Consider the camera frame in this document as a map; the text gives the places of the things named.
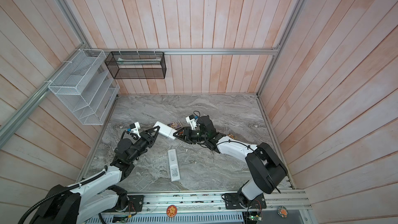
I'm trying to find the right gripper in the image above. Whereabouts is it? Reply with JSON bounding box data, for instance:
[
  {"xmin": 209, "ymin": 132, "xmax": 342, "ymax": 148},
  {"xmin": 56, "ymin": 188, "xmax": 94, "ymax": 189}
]
[{"xmin": 174, "ymin": 127, "xmax": 208, "ymax": 144}]

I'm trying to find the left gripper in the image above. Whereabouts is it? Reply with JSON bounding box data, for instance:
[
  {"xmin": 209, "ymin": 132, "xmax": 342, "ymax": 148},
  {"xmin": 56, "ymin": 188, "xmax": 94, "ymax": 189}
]
[{"xmin": 128, "ymin": 125, "xmax": 160, "ymax": 162}]

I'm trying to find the white remote control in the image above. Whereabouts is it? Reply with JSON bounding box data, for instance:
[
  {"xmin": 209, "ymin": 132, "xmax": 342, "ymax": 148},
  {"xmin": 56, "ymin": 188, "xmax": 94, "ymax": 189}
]
[{"xmin": 153, "ymin": 121, "xmax": 177, "ymax": 140}]

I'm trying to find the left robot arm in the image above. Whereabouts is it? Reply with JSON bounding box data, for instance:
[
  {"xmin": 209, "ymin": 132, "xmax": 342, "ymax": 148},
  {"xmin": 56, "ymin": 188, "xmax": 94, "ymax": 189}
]
[{"xmin": 19, "ymin": 126, "xmax": 160, "ymax": 224}]

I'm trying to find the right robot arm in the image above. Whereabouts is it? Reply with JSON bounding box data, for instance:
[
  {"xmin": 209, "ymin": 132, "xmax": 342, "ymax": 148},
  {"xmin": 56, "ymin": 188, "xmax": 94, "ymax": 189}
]
[{"xmin": 173, "ymin": 115, "xmax": 288, "ymax": 206}]

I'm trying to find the white remote with label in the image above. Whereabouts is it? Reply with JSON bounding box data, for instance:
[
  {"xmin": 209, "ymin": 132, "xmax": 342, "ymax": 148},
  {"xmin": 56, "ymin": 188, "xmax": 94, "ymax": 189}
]
[{"xmin": 167, "ymin": 149, "xmax": 180, "ymax": 182}]

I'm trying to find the red round sticker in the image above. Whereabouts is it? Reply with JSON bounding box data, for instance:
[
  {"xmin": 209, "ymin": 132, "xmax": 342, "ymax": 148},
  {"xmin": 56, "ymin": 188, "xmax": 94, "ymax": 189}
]
[{"xmin": 166, "ymin": 205, "xmax": 177, "ymax": 218}]

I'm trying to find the black mesh basket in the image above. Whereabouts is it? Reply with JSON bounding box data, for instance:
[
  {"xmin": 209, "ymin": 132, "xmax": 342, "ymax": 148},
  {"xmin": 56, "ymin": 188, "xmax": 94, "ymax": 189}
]
[{"xmin": 105, "ymin": 51, "xmax": 167, "ymax": 79}]

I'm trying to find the round patterned badge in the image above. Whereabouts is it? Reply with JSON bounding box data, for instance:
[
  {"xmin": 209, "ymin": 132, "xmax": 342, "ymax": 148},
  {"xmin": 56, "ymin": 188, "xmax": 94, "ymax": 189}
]
[{"xmin": 277, "ymin": 206, "xmax": 288, "ymax": 218}]

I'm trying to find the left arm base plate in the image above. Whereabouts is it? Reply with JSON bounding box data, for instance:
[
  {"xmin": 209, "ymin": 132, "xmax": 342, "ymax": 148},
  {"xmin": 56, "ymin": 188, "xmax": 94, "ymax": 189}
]
[{"xmin": 104, "ymin": 195, "xmax": 144, "ymax": 213}]

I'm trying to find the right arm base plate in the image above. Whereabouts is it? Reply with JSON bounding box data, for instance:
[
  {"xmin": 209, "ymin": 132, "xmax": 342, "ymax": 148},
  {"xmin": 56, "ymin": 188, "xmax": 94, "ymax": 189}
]
[{"xmin": 221, "ymin": 193, "xmax": 267, "ymax": 209}]

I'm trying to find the white wire mesh shelf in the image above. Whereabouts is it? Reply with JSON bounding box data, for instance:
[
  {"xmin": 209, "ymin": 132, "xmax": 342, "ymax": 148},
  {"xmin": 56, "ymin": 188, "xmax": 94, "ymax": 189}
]
[{"xmin": 49, "ymin": 49, "xmax": 120, "ymax": 125}]

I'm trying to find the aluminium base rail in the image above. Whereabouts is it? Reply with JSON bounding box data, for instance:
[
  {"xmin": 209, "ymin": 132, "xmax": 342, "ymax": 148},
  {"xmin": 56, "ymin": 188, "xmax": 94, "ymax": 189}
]
[{"xmin": 83, "ymin": 190, "xmax": 312, "ymax": 221}]

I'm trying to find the black corrugated cable hose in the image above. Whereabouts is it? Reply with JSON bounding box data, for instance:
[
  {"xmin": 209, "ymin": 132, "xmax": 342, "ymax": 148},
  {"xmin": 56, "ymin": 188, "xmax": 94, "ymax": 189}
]
[{"xmin": 17, "ymin": 166, "xmax": 108, "ymax": 224}]

